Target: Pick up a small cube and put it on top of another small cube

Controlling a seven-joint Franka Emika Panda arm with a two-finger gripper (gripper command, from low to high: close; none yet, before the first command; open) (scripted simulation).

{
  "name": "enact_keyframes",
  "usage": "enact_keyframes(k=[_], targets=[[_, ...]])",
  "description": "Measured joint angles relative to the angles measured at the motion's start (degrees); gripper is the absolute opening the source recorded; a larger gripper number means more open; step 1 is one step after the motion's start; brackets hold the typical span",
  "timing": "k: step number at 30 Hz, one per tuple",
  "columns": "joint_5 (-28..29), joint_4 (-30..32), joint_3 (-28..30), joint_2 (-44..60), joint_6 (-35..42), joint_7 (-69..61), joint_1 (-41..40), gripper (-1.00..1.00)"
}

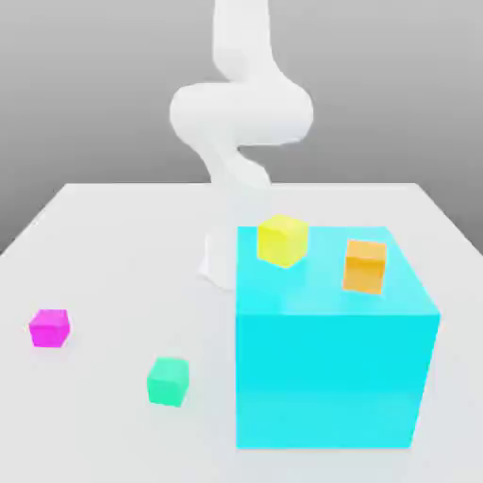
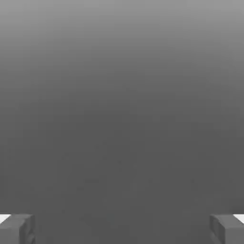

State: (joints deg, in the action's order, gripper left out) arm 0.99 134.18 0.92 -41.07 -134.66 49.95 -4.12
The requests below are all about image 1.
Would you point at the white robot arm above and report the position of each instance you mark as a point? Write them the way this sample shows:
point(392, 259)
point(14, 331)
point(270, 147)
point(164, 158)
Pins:
point(241, 113)

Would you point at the small yellow cube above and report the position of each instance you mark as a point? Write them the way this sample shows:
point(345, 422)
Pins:
point(281, 241)

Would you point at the small orange cube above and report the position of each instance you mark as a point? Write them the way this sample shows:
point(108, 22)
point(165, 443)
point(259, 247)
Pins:
point(364, 269)

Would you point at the small green cube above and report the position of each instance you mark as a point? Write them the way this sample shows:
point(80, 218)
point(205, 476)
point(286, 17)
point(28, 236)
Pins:
point(168, 382)

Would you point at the small magenta cube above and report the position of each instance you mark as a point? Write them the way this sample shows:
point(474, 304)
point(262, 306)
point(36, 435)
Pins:
point(49, 329)

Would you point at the large cyan box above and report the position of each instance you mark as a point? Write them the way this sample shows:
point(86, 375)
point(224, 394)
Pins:
point(332, 369)

